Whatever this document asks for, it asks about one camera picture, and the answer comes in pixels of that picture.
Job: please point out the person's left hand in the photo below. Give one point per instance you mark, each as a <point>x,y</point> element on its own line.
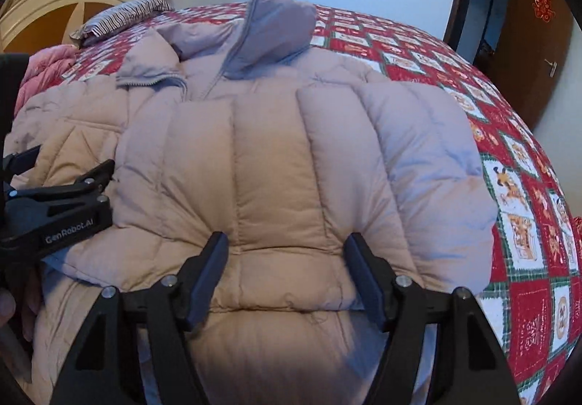
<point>21,300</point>

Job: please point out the cream wooden headboard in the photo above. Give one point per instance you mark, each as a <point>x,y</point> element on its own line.
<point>31,25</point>

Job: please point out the striped pillow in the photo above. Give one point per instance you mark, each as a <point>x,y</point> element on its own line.
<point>117,19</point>

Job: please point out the red double happiness decoration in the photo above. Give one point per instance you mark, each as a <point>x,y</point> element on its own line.
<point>543,10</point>

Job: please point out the brown wooden door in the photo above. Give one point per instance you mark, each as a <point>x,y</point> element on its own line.
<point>518,68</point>

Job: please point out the red patchwork bed quilt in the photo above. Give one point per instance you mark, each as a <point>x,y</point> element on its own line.
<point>533,298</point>

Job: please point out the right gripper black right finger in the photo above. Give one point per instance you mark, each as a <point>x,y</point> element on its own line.
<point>468,363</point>

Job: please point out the pink folded blanket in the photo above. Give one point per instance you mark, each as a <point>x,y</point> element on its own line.
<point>44,67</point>

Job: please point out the silver door handle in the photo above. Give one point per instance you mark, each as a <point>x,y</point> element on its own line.
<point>553,67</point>

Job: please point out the lilac quilted puffer jacket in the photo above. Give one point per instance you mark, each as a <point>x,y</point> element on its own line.
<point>247,129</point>

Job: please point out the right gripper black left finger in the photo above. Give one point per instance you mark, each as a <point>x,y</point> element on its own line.
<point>103,366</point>

